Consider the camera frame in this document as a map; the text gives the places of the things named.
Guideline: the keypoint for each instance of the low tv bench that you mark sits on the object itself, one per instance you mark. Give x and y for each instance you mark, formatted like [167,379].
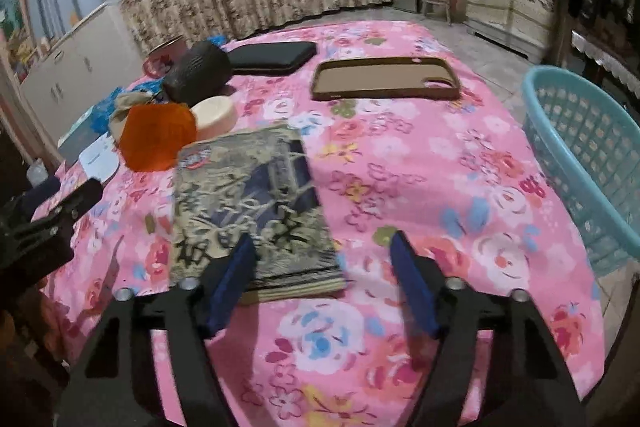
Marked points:
[608,69]

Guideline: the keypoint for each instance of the pink enamel mug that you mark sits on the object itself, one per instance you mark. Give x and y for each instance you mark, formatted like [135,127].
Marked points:
[162,56]

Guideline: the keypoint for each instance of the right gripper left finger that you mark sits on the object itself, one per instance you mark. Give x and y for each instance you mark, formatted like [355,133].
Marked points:
[114,382]

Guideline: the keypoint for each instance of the light blue plastic basket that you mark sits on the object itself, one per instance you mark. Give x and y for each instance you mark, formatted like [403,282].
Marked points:
[588,149]

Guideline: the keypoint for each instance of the white low cabinet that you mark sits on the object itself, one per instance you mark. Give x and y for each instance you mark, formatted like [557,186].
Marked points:
[93,59]

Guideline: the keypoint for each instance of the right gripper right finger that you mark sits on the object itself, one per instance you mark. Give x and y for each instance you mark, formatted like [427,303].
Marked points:
[502,338]

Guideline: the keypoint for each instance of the cream round soap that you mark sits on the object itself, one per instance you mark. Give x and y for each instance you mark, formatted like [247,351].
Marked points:
[214,116]

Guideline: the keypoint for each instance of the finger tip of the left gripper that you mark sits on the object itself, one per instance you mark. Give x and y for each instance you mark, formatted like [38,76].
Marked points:
[32,249]

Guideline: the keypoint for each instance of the beige cloth mask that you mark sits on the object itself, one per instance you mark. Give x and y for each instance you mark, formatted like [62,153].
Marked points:
[124,102]

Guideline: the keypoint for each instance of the black ribbed speaker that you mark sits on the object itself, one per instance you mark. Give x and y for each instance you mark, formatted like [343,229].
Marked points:
[202,72]

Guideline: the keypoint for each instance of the black zip case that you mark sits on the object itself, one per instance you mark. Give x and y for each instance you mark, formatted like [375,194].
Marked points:
[271,58]

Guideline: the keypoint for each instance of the landscape wall poster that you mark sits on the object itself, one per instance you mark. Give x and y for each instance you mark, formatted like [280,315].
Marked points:
[16,39]

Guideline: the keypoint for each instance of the blue plastic bag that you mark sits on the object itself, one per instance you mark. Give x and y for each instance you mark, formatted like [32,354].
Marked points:
[102,110]

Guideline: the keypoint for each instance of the small white booklet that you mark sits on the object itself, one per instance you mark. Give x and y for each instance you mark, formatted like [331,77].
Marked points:
[100,160]

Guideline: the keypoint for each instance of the brown phone case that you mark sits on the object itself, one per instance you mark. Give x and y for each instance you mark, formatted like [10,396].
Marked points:
[386,77]

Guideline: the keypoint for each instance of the teal tissue box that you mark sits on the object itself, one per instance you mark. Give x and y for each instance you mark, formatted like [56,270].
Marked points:
[78,138]

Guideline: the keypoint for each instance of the patterned book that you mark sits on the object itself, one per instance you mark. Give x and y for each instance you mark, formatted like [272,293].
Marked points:
[256,183]

